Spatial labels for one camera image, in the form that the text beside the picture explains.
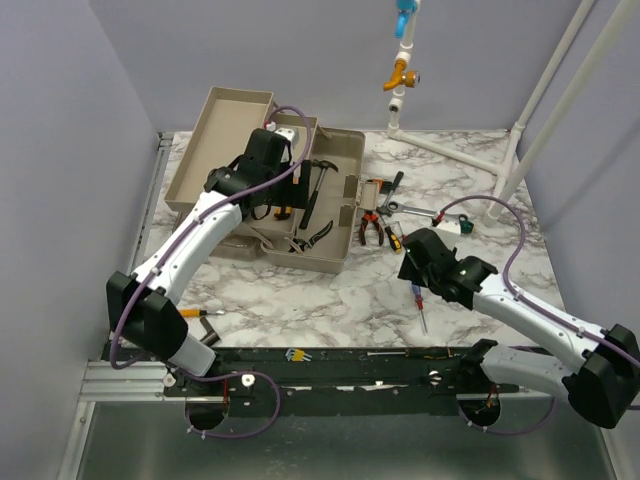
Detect orange handled tool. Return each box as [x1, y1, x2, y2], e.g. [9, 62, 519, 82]
[179, 309, 225, 318]

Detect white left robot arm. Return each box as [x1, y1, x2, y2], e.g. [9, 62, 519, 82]
[106, 127, 303, 395]

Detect yellow black utility knife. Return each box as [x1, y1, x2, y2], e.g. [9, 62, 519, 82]
[274, 206, 293, 221]

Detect blue valve handle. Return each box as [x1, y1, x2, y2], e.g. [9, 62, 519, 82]
[395, 0, 419, 39]

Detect translucent grey-brown toolbox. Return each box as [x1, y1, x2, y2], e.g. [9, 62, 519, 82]
[165, 87, 378, 273]

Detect black metal base rail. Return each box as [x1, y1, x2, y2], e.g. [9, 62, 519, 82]
[99, 343, 521, 419]

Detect chrome ratchet wrench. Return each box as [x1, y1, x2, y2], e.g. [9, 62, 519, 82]
[387, 201, 438, 218]

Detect blue red screwdriver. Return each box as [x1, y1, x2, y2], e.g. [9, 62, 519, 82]
[411, 283, 428, 335]

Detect aluminium extrusion frame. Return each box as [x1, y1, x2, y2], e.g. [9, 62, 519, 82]
[57, 132, 174, 479]

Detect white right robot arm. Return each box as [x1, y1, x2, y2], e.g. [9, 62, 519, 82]
[398, 228, 639, 429]

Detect orange brass tap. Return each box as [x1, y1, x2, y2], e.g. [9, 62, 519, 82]
[383, 58, 421, 91]

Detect green tape measure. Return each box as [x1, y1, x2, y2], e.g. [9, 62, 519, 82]
[458, 214, 475, 235]

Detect yellow hex key set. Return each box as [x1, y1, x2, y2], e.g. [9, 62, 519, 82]
[285, 348, 312, 362]

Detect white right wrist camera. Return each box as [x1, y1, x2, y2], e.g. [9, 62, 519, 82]
[431, 215, 461, 250]

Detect yellow black screwdriver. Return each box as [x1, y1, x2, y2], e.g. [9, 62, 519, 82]
[380, 216, 403, 254]

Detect white PVC pipe frame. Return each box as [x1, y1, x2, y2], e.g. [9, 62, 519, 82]
[386, 1, 639, 225]

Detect orange black long-nose pliers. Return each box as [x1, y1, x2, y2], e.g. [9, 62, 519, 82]
[357, 209, 385, 247]

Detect black-handled claw hammer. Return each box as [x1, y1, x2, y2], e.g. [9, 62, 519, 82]
[299, 159, 339, 230]

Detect grey black wire stripper pliers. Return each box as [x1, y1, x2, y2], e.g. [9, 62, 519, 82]
[285, 220, 334, 254]

